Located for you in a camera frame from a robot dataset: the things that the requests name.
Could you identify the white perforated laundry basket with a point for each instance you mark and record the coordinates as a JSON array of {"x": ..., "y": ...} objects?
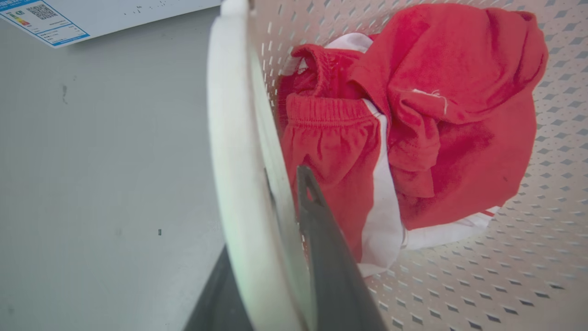
[{"x": 482, "y": 276}]

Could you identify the white washing machine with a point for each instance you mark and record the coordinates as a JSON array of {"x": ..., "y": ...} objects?
[{"x": 105, "y": 14}]

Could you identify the blue energy label sticker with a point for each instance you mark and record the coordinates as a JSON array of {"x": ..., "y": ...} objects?
[{"x": 41, "y": 20}]

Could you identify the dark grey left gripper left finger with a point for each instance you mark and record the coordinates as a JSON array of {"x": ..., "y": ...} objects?
[{"x": 220, "y": 303}]

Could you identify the red shorts with white stripe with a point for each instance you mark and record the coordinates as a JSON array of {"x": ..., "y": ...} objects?
[{"x": 340, "y": 151}]

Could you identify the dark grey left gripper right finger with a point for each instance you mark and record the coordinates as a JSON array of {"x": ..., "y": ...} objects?
[{"x": 333, "y": 271}]

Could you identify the red t-shirt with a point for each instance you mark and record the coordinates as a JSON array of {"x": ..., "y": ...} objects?
[{"x": 459, "y": 115}]

